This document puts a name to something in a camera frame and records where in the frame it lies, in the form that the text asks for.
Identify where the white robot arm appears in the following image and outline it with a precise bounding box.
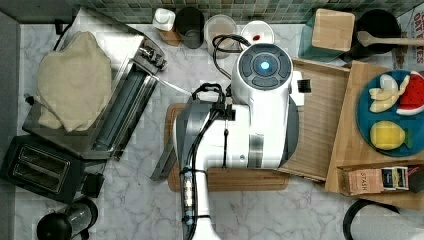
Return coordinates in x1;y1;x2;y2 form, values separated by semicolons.
173;43;311;240

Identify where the bamboo cutting board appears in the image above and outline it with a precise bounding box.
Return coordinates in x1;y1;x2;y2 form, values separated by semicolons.
164;103;290;192

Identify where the black cup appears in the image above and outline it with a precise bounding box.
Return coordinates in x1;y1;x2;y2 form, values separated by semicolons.
175;7;205;49

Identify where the white-capped bottle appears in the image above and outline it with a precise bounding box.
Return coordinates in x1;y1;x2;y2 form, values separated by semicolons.
152;8;180;47

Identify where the beige folded towel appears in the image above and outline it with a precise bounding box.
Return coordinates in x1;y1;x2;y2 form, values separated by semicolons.
35;32;112;132

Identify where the teal canister with wooden lid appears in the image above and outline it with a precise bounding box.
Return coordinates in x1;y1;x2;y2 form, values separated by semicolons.
298;8;355;62

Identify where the teal plate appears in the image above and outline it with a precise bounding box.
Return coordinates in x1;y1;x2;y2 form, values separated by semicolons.
356;70;424;157

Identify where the wooden tea bag box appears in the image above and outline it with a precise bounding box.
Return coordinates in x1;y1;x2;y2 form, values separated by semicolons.
340;164;423;196

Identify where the black two-slot toaster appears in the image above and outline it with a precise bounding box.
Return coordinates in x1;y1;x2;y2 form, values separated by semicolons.
1;135;107;204

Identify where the black coffee grinder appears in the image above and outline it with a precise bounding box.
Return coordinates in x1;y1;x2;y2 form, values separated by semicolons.
36;198;99;240

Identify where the toy banana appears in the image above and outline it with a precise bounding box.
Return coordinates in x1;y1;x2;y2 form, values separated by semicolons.
369;74;410;113

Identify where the wooden spoon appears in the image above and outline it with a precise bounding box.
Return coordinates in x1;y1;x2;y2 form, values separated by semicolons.
357;31;424;47

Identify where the yellow toy lemon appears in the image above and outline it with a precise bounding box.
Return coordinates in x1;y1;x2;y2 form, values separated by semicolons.
370;121;406;150

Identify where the white paper towel roll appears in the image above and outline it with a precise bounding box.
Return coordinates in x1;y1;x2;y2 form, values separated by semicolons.
342;200;424;240

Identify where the black utensil holder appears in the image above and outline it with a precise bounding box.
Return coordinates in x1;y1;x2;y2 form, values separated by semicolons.
346;9;401;60

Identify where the red toy watermelon slice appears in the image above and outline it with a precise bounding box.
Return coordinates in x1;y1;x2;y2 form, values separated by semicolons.
396;71;424;116

